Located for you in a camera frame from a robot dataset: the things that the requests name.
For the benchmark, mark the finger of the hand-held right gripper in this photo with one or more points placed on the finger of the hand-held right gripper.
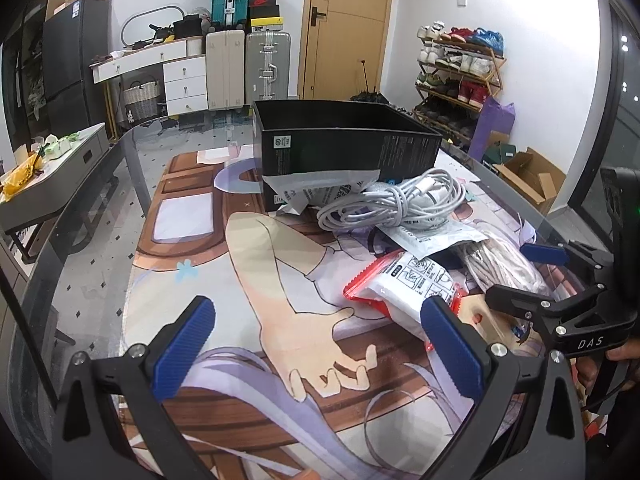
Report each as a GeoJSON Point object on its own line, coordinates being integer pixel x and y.
{"type": "Point", "coordinates": [545, 254]}
{"type": "Point", "coordinates": [515, 297]}

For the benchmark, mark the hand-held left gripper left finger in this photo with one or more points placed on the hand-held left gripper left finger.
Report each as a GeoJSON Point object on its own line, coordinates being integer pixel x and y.
{"type": "Point", "coordinates": [185, 345]}

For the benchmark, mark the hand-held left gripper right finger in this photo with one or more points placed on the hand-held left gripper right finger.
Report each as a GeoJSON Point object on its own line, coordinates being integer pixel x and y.
{"type": "Point", "coordinates": [450, 350]}

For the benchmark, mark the red-edged white packet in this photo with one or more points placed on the red-edged white packet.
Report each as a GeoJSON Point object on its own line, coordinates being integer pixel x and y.
{"type": "Point", "coordinates": [400, 285]}

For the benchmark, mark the white medicine packet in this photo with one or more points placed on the white medicine packet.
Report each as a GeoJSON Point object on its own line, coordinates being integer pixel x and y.
{"type": "Point", "coordinates": [430, 237]}
{"type": "Point", "coordinates": [310, 192]}

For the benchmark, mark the black cardboard box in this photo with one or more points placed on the black cardboard box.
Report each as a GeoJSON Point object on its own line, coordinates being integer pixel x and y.
{"type": "Point", "coordinates": [350, 152]}

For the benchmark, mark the person's right hand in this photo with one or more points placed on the person's right hand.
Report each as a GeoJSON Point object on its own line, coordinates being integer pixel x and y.
{"type": "Point", "coordinates": [587, 372]}

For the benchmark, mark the open cardboard box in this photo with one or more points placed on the open cardboard box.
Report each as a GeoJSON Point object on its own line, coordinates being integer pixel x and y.
{"type": "Point", "coordinates": [530, 175]}

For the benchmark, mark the printed desk mat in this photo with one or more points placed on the printed desk mat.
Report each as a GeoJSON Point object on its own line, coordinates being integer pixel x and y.
{"type": "Point", "coordinates": [250, 260]}

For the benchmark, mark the dark green box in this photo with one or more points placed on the dark green box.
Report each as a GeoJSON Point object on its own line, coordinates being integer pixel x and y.
{"type": "Point", "coordinates": [502, 155]}

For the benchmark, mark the dark glass sliding door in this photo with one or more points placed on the dark glass sliding door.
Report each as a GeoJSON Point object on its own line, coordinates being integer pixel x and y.
{"type": "Point", "coordinates": [620, 110]}

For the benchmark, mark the purple bag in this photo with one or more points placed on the purple bag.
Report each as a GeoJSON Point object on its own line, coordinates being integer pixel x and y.
{"type": "Point", "coordinates": [492, 125]}

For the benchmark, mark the wooden shoe rack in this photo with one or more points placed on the wooden shoe rack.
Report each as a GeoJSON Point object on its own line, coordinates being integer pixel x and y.
{"type": "Point", "coordinates": [494, 67]}

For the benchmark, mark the shoe rack with shoes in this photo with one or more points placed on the shoe rack with shoes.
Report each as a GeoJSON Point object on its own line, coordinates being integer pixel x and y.
{"type": "Point", "coordinates": [472, 62]}

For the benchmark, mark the grey coffee table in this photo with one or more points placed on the grey coffee table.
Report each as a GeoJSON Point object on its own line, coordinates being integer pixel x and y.
{"type": "Point", "coordinates": [65, 170]}

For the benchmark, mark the pile of loose shoes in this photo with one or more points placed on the pile of loose shoes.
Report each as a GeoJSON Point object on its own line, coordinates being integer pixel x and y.
{"type": "Point", "coordinates": [372, 97]}

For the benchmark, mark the yellow bag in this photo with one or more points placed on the yellow bag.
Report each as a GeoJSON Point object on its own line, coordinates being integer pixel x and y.
{"type": "Point", "coordinates": [20, 177]}

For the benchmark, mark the white green packages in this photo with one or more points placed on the white green packages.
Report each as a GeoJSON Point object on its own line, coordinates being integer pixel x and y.
{"type": "Point", "coordinates": [57, 144]}

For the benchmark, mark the wicker basket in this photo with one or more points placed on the wicker basket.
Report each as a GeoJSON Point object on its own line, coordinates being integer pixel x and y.
{"type": "Point", "coordinates": [142, 102]}

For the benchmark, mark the white desk with drawers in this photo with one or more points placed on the white desk with drawers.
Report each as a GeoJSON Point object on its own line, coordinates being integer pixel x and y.
{"type": "Point", "coordinates": [185, 77]}

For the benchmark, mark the beige suitcase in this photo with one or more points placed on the beige suitcase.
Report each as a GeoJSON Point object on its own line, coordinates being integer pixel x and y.
{"type": "Point", "coordinates": [225, 70]}

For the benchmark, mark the silver suitcase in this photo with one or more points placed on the silver suitcase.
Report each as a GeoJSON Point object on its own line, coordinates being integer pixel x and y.
{"type": "Point", "coordinates": [267, 67]}

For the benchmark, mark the wooden door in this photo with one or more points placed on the wooden door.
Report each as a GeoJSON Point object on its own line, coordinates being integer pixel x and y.
{"type": "Point", "coordinates": [350, 35]}

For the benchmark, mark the dark refrigerator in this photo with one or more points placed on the dark refrigerator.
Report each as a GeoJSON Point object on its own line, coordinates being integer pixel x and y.
{"type": "Point", "coordinates": [75, 60]}

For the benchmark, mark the black bag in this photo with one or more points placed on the black bag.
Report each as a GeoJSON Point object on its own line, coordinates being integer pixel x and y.
{"type": "Point", "coordinates": [190, 27]}

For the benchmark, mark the dark open cabinet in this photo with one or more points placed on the dark open cabinet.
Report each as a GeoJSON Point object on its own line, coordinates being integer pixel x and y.
{"type": "Point", "coordinates": [22, 70]}

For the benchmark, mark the oval mirror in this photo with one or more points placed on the oval mirror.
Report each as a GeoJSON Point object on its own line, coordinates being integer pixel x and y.
{"type": "Point", "coordinates": [150, 22]}

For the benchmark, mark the plain black shoe box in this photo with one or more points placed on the plain black shoe box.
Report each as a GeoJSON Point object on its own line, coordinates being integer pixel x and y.
{"type": "Point", "coordinates": [265, 12]}

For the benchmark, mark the black shoe box red logo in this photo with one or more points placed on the black shoe box red logo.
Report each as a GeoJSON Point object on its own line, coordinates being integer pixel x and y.
{"type": "Point", "coordinates": [262, 1]}

